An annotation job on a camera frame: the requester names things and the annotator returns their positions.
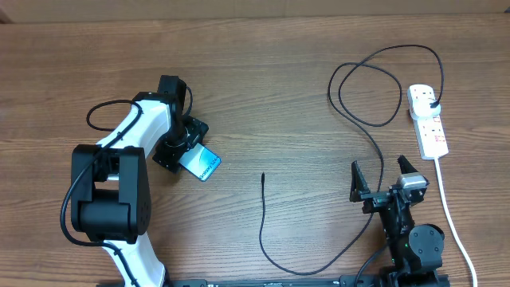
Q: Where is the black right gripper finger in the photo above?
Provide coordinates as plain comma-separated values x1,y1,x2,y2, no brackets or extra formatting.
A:
349,161,371,202
398,155,418,175

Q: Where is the blue Samsung Galaxy smartphone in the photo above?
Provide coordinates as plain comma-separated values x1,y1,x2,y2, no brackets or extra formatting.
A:
179,143,222,182

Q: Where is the black USB charging cable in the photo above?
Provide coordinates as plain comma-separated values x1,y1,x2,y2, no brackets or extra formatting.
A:
258,44,445,277

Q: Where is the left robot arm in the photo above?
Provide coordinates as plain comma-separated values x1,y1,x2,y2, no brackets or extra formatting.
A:
60,75,208,286

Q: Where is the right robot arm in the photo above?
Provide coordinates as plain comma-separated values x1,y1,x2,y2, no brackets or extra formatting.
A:
339,155,450,286

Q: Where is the white charger plug adapter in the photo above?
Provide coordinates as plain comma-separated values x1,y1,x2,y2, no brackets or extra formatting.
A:
409,96,441,120

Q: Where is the white power strip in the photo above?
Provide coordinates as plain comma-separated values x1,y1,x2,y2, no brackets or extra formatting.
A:
407,84,449,160

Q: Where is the white power strip cord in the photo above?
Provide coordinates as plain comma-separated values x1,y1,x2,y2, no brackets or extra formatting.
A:
433,157,479,287

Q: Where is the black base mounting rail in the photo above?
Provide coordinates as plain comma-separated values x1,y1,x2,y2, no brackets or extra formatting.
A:
95,273,451,287

